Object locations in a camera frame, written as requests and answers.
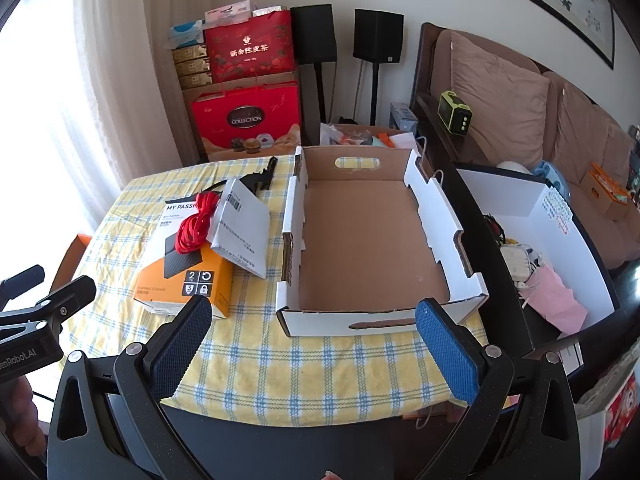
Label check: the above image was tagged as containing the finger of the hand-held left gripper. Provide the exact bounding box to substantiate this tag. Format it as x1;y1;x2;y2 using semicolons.
0;276;97;343
0;265;46;311

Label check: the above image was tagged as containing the red cable bundle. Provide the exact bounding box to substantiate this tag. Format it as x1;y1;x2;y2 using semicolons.
176;191;223;255

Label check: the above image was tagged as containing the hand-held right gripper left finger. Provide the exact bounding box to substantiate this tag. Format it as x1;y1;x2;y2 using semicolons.
46;295;213;480

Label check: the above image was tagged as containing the orange cardboard box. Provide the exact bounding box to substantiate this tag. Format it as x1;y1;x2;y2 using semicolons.
582;162;635;221

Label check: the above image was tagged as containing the large brown pink cushion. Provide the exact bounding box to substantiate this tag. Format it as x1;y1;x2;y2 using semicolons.
450;30;552;163

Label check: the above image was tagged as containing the orange chair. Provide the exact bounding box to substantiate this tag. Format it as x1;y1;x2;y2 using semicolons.
49;234;94;292

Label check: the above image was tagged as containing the white power adapter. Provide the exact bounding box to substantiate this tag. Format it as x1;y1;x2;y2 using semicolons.
500;244;545;288

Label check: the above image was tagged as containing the dark wooden sofa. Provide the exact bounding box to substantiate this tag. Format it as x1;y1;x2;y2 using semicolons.
410;22;640;281

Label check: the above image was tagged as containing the framed wall painting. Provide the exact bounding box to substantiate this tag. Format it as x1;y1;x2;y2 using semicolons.
462;0;616;71

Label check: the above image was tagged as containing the white curtain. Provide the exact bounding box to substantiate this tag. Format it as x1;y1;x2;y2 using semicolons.
0;0;217;241

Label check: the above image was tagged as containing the white paper packet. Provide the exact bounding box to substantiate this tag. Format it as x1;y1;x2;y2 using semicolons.
206;177;272;279

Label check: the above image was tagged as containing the open box of clutter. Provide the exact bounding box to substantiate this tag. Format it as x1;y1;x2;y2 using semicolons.
320;122;427;155

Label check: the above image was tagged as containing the blue white box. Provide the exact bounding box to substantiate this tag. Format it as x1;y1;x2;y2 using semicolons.
390;102;420;132

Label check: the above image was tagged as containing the pink white box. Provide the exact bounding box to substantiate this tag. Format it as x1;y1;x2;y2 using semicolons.
204;2;253;28

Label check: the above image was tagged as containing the light blue plastic item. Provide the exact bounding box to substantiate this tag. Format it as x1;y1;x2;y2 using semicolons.
532;160;572;197

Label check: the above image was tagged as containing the black cable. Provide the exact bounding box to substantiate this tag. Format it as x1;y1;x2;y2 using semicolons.
199;179;243;197

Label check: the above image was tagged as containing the black speaker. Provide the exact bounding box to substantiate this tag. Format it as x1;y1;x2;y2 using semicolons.
290;4;337;65
353;8;404;64

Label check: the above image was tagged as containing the red collection gift bag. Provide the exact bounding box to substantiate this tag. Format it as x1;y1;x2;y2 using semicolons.
191;84;302;162

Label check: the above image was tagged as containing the white storage box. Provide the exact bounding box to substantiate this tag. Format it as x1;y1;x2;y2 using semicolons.
456;167;621;348

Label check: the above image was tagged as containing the gold box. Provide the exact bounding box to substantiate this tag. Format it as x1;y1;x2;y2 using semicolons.
171;44;210;63
177;71;214;92
173;57;212;77

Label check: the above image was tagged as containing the yellow checked tablecloth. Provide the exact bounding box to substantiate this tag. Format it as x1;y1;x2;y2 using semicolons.
60;154;501;413

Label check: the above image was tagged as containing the white cardboard tray box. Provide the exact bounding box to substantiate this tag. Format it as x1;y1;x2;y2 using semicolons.
276;146;490;338

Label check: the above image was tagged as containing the black plastic bracket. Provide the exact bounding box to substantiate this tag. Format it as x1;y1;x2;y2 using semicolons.
240;156;279;193

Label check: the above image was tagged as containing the orange hard drive box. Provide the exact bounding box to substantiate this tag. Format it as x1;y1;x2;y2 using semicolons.
132;200;236;320

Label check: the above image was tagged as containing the black speaker stand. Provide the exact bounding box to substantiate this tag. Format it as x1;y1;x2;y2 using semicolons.
369;62;381;127
312;62;329;126

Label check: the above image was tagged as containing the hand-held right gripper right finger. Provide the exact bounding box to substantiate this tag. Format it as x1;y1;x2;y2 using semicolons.
416;298;582;480

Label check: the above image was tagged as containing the blue white tissue pack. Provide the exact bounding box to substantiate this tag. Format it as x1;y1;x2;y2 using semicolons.
167;20;206;51

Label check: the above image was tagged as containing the red gift box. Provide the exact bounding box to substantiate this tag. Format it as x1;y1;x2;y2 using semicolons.
204;10;297;83

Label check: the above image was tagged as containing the pink bag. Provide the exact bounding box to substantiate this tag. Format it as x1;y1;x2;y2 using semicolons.
520;265;589;333

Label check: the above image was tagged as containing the person's left hand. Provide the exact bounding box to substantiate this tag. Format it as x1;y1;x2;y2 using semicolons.
0;375;47;456

